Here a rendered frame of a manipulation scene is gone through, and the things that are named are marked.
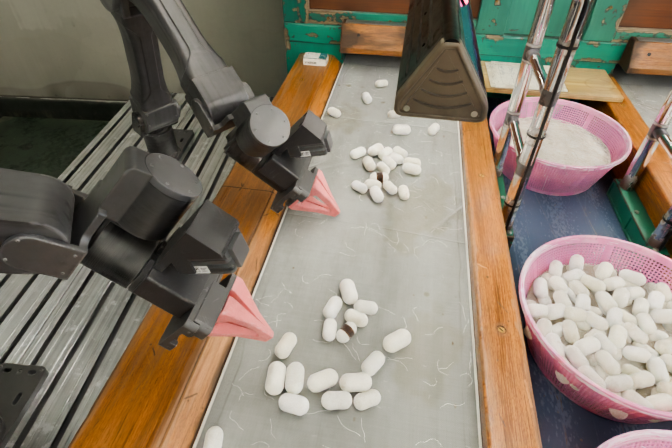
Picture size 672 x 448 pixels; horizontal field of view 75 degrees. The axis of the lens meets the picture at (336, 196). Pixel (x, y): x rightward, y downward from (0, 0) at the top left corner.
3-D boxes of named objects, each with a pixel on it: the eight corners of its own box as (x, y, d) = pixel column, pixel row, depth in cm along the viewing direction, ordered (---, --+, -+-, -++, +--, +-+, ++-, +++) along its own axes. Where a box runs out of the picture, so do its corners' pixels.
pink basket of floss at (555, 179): (557, 225, 81) (575, 185, 74) (454, 154, 98) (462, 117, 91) (638, 177, 91) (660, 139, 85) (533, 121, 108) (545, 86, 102)
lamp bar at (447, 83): (393, 117, 39) (400, 36, 34) (417, -44, 86) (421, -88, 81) (485, 125, 38) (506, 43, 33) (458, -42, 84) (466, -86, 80)
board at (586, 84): (470, 91, 102) (471, 86, 101) (466, 64, 113) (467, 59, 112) (622, 103, 97) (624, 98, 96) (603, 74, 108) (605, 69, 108)
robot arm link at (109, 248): (183, 227, 45) (122, 188, 43) (168, 257, 40) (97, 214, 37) (147, 271, 47) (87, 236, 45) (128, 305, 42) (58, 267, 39)
